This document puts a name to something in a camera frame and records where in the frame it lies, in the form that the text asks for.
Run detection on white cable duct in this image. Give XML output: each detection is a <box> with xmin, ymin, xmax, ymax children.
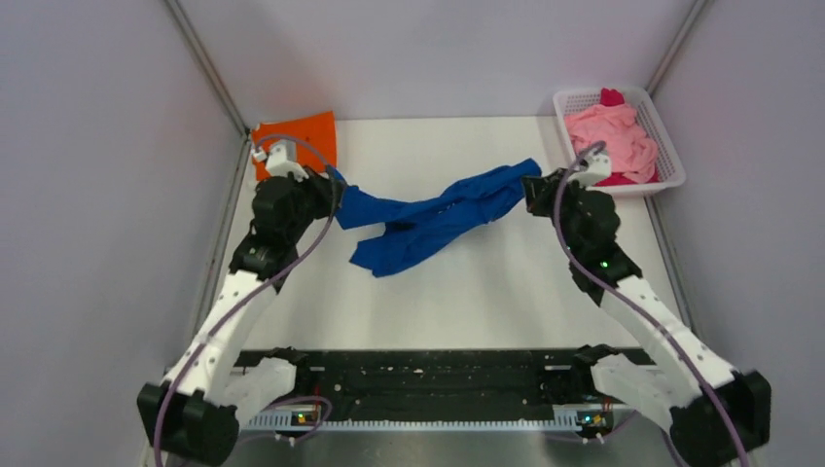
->
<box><xmin>242</xmin><ymin>406</ymin><xmax>611</xmax><ymax>434</ymax></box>

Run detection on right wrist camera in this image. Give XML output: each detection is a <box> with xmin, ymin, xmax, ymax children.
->
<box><xmin>567</xmin><ymin>150</ymin><xmax>612</xmax><ymax>187</ymax></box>

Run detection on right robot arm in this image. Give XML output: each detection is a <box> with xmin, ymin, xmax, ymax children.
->
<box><xmin>521</xmin><ymin>173</ymin><xmax>772</xmax><ymax>466</ymax></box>

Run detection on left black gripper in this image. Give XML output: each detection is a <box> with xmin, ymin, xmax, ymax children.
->
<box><xmin>286</xmin><ymin>162</ymin><xmax>345</xmax><ymax>241</ymax></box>

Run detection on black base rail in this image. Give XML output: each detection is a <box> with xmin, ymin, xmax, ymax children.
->
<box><xmin>235</xmin><ymin>347</ymin><xmax>622</xmax><ymax>428</ymax></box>

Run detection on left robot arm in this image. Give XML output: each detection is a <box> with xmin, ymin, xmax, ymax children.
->
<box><xmin>137</xmin><ymin>165</ymin><xmax>346</xmax><ymax>466</ymax></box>

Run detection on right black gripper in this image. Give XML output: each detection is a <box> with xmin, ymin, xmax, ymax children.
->
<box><xmin>522</xmin><ymin>167</ymin><xmax>589</xmax><ymax>258</ymax></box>

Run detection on pink t-shirt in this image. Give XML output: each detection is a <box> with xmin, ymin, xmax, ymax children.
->
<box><xmin>564</xmin><ymin>103</ymin><xmax>659</xmax><ymax>187</ymax></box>

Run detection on magenta t-shirt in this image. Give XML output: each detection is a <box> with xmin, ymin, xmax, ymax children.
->
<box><xmin>596</xmin><ymin>89</ymin><xmax>660</xmax><ymax>187</ymax></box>

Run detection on blue printed t-shirt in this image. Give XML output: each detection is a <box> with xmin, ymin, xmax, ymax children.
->
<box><xmin>336</xmin><ymin>159</ymin><xmax>541</xmax><ymax>277</ymax></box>

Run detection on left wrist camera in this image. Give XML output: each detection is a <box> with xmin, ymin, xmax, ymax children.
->
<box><xmin>250</xmin><ymin>140</ymin><xmax>308</xmax><ymax>182</ymax></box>

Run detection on folded orange t-shirt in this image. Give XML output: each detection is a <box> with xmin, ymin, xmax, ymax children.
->
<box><xmin>251</xmin><ymin>111</ymin><xmax>338</xmax><ymax>182</ymax></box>

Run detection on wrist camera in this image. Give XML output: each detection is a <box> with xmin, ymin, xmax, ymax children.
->
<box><xmin>250</xmin><ymin>140</ymin><xmax>308</xmax><ymax>182</ymax></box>
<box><xmin>567</xmin><ymin>150</ymin><xmax>612</xmax><ymax>187</ymax></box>

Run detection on white plastic basket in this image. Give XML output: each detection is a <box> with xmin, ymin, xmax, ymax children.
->
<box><xmin>553</xmin><ymin>87</ymin><xmax>686</xmax><ymax>197</ymax></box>

